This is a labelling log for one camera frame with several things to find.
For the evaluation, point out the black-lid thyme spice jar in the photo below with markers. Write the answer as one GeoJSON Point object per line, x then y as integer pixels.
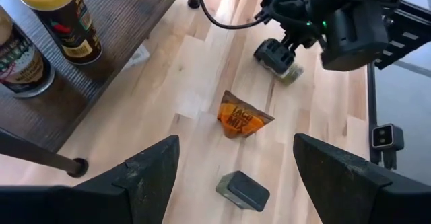
{"type": "Point", "coordinates": [292, 77]}

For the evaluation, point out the dark wood metal shelf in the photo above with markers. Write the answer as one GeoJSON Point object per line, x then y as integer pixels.
{"type": "Point", "coordinates": [111, 22]}

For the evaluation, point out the small white card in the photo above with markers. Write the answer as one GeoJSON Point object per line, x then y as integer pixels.
{"type": "Point", "coordinates": [138, 57]}

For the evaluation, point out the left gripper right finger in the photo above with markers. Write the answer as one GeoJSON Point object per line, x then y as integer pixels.
{"type": "Point", "coordinates": [336, 183]}

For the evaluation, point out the yellow-lid dark spice jar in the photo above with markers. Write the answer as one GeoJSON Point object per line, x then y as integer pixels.
{"type": "Point", "coordinates": [67, 25]}

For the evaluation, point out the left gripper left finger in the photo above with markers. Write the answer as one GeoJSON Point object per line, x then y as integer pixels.
{"type": "Point", "coordinates": [144, 190]}

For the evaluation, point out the black metal table frame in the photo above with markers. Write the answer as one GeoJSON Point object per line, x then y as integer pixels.
{"type": "Point", "coordinates": [407, 32]}

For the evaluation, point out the tan-lid sesame seasoning jar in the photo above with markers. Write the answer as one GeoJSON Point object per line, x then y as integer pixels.
{"type": "Point", "coordinates": [20, 62]}

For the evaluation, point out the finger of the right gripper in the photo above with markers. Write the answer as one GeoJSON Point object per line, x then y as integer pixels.
{"type": "Point", "coordinates": [274, 56]}

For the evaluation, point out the green spice tin black lid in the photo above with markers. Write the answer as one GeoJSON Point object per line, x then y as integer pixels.
{"type": "Point", "coordinates": [246, 190]}

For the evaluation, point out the taco mix seasoning packet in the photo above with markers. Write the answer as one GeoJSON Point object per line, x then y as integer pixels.
{"type": "Point", "coordinates": [240, 116]}

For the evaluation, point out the small black table camera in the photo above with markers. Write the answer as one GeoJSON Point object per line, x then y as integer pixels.
{"type": "Point", "coordinates": [387, 136]}

